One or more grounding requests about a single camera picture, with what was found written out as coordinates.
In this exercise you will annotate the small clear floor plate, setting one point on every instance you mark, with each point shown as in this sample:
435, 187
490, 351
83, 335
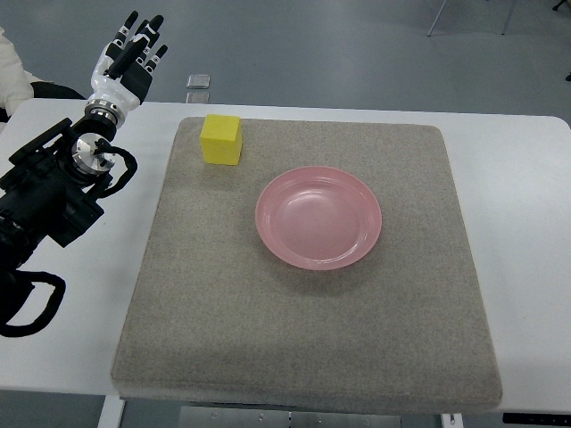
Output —
198, 81

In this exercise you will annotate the white table leg frame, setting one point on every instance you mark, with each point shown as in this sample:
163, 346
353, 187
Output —
112, 412

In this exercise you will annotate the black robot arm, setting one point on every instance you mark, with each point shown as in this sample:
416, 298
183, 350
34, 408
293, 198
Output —
52, 190

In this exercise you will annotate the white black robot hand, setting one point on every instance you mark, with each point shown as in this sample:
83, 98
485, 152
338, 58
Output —
124, 71

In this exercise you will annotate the pink plate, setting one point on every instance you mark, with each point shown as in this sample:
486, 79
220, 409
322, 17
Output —
318, 218

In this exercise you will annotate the yellow foam block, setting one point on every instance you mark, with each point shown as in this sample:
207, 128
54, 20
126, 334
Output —
221, 139

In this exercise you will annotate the metal chair legs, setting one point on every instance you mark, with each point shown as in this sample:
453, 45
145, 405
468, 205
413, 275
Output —
502, 18

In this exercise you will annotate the person in white clothing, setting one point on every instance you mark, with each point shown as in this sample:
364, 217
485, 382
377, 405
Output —
15, 85

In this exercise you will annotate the grey felt mat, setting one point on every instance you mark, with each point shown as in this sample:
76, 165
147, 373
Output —
216, 317

